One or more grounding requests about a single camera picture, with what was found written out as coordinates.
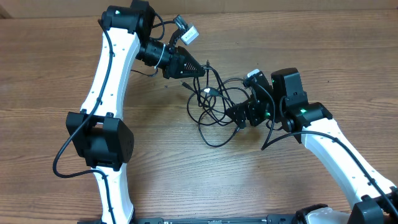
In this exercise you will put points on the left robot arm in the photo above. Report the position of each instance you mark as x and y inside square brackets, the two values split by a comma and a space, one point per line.
[98, 131]

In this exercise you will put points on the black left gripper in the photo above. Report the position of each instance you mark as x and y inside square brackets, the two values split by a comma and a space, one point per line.
[180, 56]

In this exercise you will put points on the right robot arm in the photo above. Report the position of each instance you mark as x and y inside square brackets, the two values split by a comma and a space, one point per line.
[371, 196]

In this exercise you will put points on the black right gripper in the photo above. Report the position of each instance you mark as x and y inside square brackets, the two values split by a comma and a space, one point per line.
[240, 111]

